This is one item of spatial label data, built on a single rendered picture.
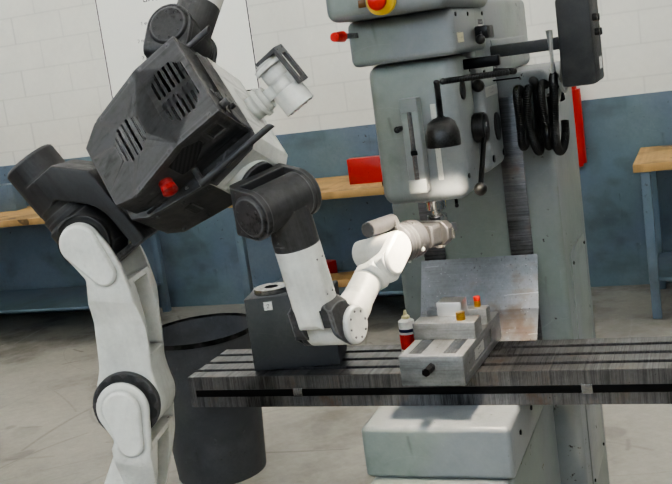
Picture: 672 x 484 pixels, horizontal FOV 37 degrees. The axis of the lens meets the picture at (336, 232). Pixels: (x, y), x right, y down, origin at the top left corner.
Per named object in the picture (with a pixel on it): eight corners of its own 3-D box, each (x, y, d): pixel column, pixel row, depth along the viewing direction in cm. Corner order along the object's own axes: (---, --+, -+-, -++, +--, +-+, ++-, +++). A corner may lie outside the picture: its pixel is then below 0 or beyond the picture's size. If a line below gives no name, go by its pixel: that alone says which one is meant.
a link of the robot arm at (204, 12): (166, -15, 206) (145, 44, 204) (204, -10, 203) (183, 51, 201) (189, 12, 217) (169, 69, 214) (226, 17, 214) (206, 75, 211)
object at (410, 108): (427, 192, 221) (415, 97, 218) (410, 194, 223) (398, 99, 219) (431, 189, 225) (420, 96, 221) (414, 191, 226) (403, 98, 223)
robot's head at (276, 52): (273, 106, 199) (298, 83, 195) (245, 72, 198) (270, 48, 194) (286, 98, 204) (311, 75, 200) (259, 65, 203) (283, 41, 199)
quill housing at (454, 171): (470, 199, 222) (453, 54, 217) (381, 207, 230) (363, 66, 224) (487, 186, 240) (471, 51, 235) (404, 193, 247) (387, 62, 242)
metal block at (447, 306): (463, 326, 236) (460, 302, 235) (438, 327, 238) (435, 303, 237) (469, 320, 240) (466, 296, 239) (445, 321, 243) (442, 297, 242)
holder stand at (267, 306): (340, 364, 247) (329, 286, 244) (254, 371, 251) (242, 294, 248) (347, 349, 259) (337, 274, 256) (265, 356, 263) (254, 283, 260)
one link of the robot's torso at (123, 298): (98, 448, 207) (38, 231, 200) (126, 417, 225) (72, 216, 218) (167, 435, 205) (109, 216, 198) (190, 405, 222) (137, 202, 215)
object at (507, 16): (479, 80, 235) (469, -6, 232) (387, 92, 243) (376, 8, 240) (532, 63, 309) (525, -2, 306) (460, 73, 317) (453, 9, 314)
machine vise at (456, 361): (466, 386, 219) (460, 337, 217) (401, 386, 225) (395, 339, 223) (502, 337, 251) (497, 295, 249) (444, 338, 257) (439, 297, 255)
